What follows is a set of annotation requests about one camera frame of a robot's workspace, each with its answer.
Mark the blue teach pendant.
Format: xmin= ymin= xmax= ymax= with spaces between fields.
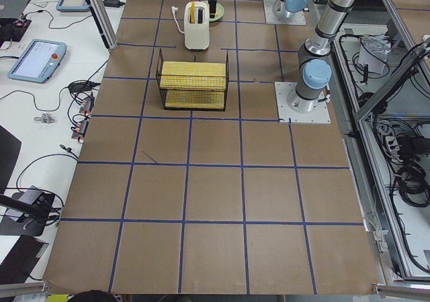
xmin=7 ymin=39 xmax=67 ymax=84
xmin=56 ymin=0 xmax=89 ymax=12

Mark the bread slice in toaster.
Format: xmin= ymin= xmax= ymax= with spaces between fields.
xmin=189 ymin=1 xmax=196 ymax=24

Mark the black power adapter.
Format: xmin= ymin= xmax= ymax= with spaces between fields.
xmin=103 ymin=0 xmax=125 ymax=8

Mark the white toaster power cable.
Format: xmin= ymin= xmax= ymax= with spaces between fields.
xmin=171 ymin=6 xmax=186 ymax=35

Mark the near blue teach pendant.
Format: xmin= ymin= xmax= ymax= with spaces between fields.
xmin=7 ymin=39 xmax=67 ymax=84

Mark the far blue teach pendant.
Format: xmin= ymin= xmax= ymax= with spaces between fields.
xmin=56 ymin=0 xmax=89 ymax=12

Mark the black wire basket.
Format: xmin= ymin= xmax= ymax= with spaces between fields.
xmin=155 ymin=48 xmax=230 ymax=111

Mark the white two-slot toaster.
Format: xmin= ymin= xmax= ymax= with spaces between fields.
xmin=184 ymin=1 xmax=210 ymax=51

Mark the wooden shelf box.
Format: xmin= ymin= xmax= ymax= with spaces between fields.
xmin=159 ymin=60 xmax=227 ymax=109

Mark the light green plate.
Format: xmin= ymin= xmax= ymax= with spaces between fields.
xmin=209 ymin=3 xmax=224 ymax=23

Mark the aluminium frame post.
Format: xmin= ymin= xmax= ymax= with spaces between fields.
xmin=85 ymin=0 xmax=118 ymax=51

